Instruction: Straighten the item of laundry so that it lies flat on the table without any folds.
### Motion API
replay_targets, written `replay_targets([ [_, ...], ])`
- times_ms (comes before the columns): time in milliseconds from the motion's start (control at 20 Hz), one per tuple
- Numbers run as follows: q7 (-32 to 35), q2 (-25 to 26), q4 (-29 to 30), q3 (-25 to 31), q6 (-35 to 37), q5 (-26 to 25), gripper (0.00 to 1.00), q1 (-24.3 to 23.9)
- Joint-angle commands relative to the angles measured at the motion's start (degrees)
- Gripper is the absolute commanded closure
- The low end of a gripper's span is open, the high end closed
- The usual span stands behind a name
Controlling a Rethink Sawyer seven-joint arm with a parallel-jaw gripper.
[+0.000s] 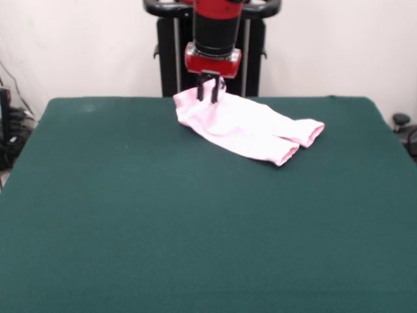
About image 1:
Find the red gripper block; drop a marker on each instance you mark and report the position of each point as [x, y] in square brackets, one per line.
[211, 65]

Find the pink child's pants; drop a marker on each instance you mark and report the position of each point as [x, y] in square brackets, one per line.
[241, 130]

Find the dark green table cloth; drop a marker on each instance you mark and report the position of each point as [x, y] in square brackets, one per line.
[130, 228]

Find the black office chair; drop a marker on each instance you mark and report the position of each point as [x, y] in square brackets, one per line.
[408, 130]

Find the black electronics box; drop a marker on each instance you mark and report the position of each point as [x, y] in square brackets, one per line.
[4, 111]

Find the black bag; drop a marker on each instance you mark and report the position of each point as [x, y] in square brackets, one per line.
[9, 153]

